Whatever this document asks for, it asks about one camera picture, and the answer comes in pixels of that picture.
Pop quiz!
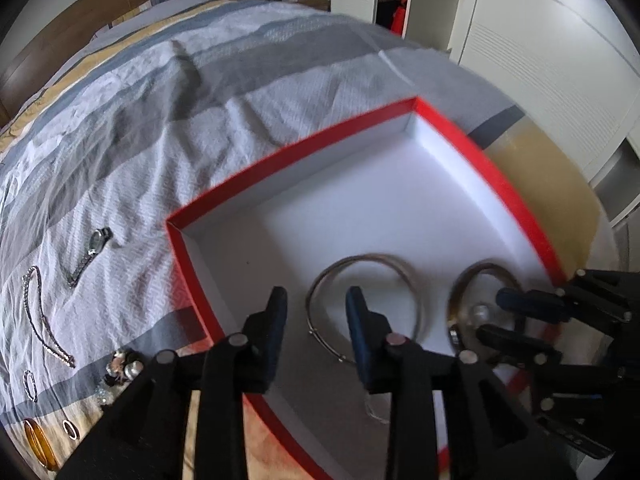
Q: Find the striped duvet cover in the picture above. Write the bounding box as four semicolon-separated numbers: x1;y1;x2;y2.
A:
1;0;618;479

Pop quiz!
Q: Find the white wardrobe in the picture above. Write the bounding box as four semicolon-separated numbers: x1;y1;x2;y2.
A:
369;0;640;231

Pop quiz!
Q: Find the red jewelry box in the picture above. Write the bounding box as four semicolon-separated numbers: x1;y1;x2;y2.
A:
166;98;565;479

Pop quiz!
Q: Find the amber resin bangle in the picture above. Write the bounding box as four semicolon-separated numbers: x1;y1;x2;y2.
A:
23;418;60;472

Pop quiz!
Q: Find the grey pillow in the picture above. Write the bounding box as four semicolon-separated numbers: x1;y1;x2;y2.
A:
91;0;215;41

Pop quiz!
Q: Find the beaded stone bracelet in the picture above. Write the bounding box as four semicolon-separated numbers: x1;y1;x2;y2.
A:
94;348;146;409

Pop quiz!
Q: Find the silver wrist watch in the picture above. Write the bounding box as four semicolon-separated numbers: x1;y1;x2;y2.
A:
66;226;113;288

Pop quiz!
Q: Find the thin gold bangle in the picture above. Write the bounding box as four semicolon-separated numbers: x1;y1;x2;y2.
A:
304;252;425;365

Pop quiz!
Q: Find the red bag in wardrobe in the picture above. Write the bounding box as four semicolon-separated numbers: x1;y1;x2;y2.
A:
390;0;408;36

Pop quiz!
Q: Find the silver chain necklace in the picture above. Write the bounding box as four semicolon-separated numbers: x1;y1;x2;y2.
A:
22;264;77;369

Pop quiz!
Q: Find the wooden nightstand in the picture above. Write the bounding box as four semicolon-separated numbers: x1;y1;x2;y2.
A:
297;0;331;12

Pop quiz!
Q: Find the dark brown bangle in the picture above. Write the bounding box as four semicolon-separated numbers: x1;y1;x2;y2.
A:
447;260;526;362

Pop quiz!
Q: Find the wooden headboard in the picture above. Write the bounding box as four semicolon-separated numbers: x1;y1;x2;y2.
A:
1;0;148;124

